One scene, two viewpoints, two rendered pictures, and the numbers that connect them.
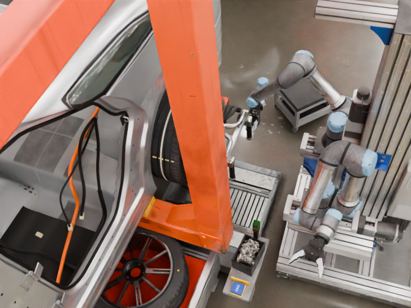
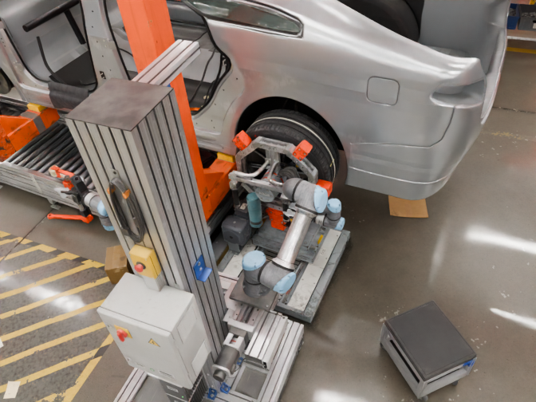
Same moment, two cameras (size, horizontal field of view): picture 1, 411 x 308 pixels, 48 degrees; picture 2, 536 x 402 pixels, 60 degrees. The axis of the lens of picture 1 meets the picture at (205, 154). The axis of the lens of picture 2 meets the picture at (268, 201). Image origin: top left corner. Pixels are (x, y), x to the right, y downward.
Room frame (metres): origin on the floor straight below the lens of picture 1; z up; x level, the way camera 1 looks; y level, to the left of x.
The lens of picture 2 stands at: (1.84, -2.23, 2.78)
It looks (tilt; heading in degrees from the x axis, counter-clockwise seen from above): 44 degrees down; 91
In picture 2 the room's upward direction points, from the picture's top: 6 degrees counter-clockwise
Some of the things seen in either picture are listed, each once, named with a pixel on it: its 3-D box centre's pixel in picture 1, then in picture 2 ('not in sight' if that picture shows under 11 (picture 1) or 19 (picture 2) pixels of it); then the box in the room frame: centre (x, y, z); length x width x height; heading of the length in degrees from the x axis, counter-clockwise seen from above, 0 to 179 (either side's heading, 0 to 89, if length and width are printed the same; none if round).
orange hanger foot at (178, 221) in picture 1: (166, 212); (218, 168); (1.46, 0.30, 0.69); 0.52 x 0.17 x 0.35; 61
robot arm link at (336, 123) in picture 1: (337, 124); (255, 266); (1.72, -0.83, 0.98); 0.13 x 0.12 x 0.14; 143
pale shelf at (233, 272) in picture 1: (246, 265); not in sight; (1.14, -0.15, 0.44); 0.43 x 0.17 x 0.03; 151
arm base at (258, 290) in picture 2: (334, 137); (256, 280); (1.71, -0.82, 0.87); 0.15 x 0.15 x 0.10
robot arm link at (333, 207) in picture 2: (261, 87); (331, 208); (2.15, -0.44, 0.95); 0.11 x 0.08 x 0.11; 143
